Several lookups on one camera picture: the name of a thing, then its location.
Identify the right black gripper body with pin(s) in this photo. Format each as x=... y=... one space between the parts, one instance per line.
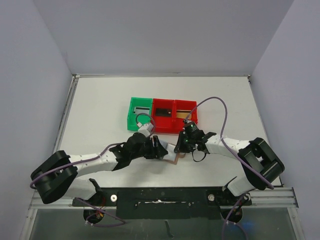
x=181 y=141

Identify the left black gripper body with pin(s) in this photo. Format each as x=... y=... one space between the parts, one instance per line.
x=147 y=148

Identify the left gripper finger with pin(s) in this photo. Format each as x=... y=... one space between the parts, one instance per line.
x=158 y=148
x=154 y=156

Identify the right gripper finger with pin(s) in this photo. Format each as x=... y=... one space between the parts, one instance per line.
x=180 y=146
x=190 y=149

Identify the tan leather card holder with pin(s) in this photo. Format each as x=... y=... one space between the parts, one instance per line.
x=171 y=157

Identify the red double plastic bin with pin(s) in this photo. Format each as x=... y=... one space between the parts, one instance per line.
x=170 y=125

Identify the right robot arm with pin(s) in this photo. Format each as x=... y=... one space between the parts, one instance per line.
x=260 y=164

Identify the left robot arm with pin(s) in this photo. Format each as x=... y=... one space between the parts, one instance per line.
x=59 y=176

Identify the gold card in red bin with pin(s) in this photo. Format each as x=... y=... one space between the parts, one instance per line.
x=183 y=114

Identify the silver card in green bin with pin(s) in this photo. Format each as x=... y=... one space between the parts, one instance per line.
x=141 y=110

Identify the black card in red bin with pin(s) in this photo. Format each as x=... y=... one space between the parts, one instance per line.
x=163 y=112

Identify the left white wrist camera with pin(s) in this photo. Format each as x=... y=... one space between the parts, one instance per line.
x=145 y=128

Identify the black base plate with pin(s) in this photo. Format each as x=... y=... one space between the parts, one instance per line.
x=163 y=203

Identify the aluminium left rail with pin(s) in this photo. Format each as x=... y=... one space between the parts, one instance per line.
x=66 y=112

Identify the aluminium rail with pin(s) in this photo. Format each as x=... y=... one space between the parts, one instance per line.
x=66 y=112
x=281 y=197

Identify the aluminium front rail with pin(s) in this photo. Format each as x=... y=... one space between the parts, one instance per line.
x=281 y=197

